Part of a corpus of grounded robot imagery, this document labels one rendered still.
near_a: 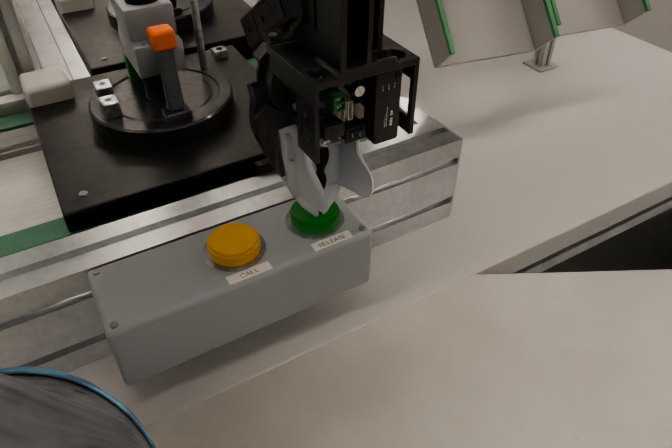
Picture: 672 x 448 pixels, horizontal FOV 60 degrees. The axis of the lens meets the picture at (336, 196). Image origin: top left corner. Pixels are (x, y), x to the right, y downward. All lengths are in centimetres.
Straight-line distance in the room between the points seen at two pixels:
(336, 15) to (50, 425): 22
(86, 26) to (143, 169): 36
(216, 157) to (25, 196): 20
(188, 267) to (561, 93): 64
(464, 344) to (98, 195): 34
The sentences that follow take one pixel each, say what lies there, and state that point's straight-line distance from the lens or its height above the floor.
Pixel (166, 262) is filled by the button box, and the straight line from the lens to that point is 46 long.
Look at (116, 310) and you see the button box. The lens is 43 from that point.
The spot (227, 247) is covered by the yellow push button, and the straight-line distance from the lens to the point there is 44.
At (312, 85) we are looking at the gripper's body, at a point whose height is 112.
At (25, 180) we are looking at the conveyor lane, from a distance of 67.
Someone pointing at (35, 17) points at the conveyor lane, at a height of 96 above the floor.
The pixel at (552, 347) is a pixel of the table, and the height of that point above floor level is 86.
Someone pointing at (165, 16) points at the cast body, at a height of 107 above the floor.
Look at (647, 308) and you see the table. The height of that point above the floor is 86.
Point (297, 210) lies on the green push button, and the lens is 46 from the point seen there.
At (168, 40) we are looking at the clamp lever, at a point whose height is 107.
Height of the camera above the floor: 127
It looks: 39 degrees down
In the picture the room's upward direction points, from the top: straight up
